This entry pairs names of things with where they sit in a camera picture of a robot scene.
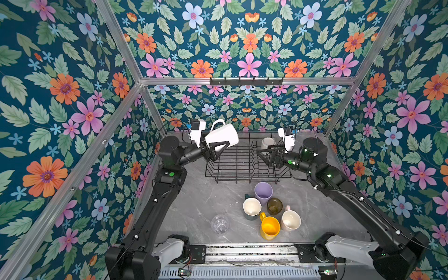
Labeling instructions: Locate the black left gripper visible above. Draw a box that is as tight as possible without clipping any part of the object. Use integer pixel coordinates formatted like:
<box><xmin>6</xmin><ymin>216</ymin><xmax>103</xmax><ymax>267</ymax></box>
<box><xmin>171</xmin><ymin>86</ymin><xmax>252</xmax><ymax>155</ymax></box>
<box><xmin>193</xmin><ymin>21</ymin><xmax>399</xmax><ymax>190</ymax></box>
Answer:
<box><xmin>173</xmin><ymin>134</ymin><xmax>225</xmax><ymax>171</ymax></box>

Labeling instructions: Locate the white faceted mug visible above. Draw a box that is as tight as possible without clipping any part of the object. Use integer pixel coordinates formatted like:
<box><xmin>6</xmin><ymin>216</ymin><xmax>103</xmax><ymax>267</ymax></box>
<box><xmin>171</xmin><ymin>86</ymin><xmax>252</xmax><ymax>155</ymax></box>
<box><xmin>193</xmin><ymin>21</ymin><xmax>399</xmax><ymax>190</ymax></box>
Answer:
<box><xmin>205</xmin><ymin>119</ymin><xmax>239</xmax><ymax>148</ymax></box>

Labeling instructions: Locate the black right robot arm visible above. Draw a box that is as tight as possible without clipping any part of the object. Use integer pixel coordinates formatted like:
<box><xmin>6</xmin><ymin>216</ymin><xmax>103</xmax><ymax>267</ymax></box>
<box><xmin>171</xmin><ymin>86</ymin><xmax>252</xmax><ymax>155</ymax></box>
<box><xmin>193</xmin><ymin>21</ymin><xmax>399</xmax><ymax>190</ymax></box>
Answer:
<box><xmin>257</xmin><ymin>137</ymin><xmax>428</xmax><ymax>280</ymax></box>

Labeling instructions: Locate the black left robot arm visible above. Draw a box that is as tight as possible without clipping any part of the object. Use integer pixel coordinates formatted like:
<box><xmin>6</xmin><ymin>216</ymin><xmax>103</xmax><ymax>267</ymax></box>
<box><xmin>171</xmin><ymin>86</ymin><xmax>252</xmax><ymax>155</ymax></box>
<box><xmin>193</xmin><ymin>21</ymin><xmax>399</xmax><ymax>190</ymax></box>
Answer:
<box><xmin>105</xmin><ymin>136</ymin><xmax>231</xmax><ymax>280</ymax></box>

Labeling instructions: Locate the lilac plastic cup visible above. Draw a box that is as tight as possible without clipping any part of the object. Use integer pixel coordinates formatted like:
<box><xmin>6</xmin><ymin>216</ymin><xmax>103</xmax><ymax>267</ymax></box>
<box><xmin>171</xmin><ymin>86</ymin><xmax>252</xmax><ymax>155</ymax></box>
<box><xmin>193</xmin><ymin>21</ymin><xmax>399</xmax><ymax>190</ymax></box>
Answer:
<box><xmin>254</xmin><ymin>182</ymin><xmax>274</xmax><ymax>205</ymax></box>

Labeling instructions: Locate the olive glass cup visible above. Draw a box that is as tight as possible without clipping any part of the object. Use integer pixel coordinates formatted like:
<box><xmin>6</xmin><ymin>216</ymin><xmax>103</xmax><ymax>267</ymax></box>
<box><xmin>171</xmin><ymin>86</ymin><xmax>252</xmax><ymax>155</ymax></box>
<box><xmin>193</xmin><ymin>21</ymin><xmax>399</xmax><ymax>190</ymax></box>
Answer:
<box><xmin>267</xmin><ymin>198</ymin><xmax>283</xmax><ymax>216</ymax></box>

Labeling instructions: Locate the green mug white inside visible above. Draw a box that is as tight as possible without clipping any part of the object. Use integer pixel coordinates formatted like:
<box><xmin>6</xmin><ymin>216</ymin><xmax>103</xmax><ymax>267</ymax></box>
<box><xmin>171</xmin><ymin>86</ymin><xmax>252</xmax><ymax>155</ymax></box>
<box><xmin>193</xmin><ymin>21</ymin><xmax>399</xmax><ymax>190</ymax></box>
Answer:
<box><xmin>243</xmin><ymin>194</ymin><xmax>262</xmax><ymax>221</ymax></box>

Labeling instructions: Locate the pink mug white inside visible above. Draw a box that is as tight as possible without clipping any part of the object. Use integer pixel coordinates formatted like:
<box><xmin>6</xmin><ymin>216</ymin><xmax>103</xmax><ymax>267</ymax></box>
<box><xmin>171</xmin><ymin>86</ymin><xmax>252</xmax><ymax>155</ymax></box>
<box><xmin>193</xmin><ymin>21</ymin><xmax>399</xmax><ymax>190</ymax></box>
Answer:
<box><xmin>281</xmin><ymin>205</ymin><xmax>302</xmax><ymax>232</ymax></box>

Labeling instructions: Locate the clear glass cup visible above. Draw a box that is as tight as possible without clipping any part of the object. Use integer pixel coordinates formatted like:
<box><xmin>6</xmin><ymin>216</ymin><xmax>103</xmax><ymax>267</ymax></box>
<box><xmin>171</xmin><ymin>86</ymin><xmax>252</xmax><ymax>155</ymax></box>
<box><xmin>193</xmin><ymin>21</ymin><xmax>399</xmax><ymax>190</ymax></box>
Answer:
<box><xmin>211</xmin><ymin>215</ymin><xmax>229</xmax><ymax>235</ymax></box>

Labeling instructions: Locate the yellow mug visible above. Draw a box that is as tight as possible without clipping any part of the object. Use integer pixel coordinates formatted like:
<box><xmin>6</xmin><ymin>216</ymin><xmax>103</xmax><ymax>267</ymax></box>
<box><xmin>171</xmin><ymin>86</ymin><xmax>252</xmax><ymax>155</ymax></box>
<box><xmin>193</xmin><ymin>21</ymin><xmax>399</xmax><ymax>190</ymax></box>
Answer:
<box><xmin>259</xmin><ymin>212</ymin><xmax>281</xmax><ymax>241</ymax></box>

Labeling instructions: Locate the black wire dish rack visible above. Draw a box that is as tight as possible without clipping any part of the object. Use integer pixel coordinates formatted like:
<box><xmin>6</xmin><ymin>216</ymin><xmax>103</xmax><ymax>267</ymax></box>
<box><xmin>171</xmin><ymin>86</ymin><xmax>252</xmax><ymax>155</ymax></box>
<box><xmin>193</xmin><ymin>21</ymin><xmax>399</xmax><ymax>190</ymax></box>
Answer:
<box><xmin>205</xmin><ymin>132</ymin><xmax>292</xmax><ymax>184</ymax></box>

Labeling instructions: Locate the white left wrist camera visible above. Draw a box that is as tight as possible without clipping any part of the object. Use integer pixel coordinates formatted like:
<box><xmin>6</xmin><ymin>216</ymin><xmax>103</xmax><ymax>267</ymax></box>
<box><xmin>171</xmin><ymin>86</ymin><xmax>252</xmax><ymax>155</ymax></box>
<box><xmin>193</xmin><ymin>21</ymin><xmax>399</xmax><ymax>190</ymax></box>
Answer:
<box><xmin>189</xmin><ymin>119</ymin><xmax>206</xmax><ymax>148</ymax></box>

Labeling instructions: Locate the black hook rail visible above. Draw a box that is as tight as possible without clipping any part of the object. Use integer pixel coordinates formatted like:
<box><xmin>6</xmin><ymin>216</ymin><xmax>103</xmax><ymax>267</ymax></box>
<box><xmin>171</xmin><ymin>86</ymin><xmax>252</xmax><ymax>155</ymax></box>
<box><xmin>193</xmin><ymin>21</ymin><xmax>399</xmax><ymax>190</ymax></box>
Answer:
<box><xmin>209</xmin><ymin>77</ymin><xmax>284</xmax><ymax>87</ymax></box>

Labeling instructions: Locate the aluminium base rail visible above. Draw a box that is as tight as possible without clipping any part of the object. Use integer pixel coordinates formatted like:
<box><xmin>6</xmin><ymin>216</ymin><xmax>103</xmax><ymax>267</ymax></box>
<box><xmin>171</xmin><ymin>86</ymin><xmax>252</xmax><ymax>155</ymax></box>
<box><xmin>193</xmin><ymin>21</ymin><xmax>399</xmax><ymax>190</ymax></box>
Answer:
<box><xmin>153</xmin><ymin>242</ymin><xmax>351</xmax><ymax>267</ymax></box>

